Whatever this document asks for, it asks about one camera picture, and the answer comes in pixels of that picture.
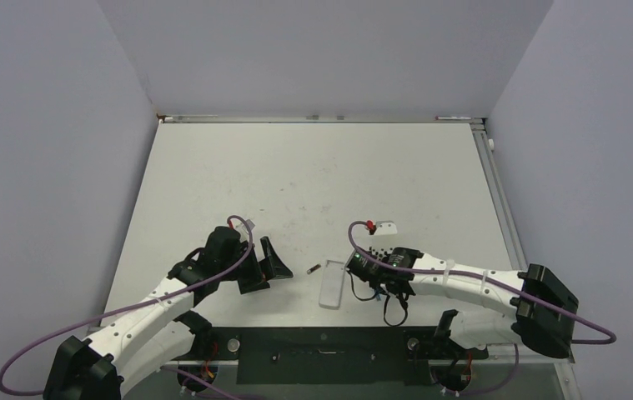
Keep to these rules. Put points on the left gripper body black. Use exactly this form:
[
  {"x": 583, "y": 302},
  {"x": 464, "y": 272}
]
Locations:
[{"x": 248, "y": 272}]

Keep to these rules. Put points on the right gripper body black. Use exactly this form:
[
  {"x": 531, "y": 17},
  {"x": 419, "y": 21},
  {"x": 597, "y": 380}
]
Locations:
[{"x": 376, "y": 282}]

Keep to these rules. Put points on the black orange battery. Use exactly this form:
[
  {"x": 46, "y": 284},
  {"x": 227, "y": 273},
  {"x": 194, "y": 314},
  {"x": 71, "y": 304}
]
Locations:
[{"x": 313, "y": 269}]

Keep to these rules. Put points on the white remote control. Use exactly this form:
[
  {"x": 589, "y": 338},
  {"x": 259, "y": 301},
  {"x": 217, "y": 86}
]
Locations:
[{"x": 331, "y": 289}]

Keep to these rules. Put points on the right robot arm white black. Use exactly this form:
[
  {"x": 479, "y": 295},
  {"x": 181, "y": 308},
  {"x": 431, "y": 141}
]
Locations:
[{"x": 532, "y": 307}]

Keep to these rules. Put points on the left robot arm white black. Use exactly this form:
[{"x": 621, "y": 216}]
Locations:
[{"x": 108, "y": 363}]

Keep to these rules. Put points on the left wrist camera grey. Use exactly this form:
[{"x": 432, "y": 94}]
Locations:
[{"x": 248, "y": 225}]

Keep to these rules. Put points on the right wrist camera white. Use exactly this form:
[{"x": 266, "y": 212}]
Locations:
[{"x": 381, "y": 228}]

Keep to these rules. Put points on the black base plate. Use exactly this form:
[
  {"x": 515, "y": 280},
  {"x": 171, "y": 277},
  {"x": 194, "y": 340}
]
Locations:
[{"x": 414, "y": 356}]

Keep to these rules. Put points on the aluminium frame rail right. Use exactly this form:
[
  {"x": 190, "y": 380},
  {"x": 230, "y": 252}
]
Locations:
[{"x": 485, "y": 148}]

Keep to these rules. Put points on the aluminium frame rail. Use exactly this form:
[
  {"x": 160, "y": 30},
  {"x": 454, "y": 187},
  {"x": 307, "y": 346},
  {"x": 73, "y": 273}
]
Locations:
[
  {"x": 316, "y": 118},
  {"x": 485, "y": 148}
]

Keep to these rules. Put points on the aluminium frame rail back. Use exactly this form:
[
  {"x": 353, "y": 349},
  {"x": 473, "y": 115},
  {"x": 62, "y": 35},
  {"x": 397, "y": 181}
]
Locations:
[{"x": 316, "y": 118}]

